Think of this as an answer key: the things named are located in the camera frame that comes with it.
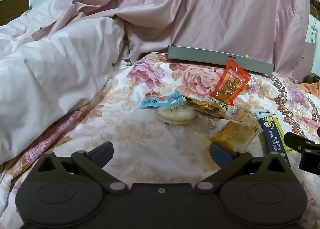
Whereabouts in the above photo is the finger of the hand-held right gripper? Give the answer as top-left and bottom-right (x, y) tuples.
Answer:
(284, 131), (320, 154)

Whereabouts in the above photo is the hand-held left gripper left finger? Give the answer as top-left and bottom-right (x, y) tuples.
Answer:
(32, 141), (128, 193)

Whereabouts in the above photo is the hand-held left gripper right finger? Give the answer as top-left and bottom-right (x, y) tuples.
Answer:
(194, 142), (292, 193)

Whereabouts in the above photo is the clear orange label pastry packet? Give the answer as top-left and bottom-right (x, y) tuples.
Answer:
(195, 116), (262, 152)

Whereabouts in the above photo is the navy yellow stick packet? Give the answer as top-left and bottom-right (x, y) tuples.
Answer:
(254, 110), (293, 167)

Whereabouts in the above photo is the clear green label pastry packet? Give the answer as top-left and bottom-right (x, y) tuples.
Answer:
(229, 107), (253, 126)

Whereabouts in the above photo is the red dried tofu snack packet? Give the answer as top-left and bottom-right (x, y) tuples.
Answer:
(209, 59), (251, 106)

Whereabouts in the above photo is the blue cartoon snack packet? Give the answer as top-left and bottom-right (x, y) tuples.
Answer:
(140, 90), (185, 109)

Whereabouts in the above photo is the grey cardboard box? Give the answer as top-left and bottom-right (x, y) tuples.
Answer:
(168, 45), (275, 75)

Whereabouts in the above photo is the floral bedspread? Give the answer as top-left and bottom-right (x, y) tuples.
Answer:
(0, 53), (320, 229)

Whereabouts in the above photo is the gold foil snack packet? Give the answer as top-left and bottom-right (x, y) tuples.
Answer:
(184, 95), (233, 120)

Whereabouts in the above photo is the orange cloth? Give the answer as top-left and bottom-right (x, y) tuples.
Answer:
(299, 82), (320, 98)

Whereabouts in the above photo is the round rice cracker packet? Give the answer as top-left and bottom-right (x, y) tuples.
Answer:
(157, 105), (197, 127)

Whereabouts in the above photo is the white quilt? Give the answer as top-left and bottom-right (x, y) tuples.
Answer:
(0, 0), (130, 167)

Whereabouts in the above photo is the pink satin duvet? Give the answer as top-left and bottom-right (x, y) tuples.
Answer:
(31, 0), (312, 80)

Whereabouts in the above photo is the wooden headboard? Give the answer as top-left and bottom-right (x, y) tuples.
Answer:
(0, 0), (30, 26)

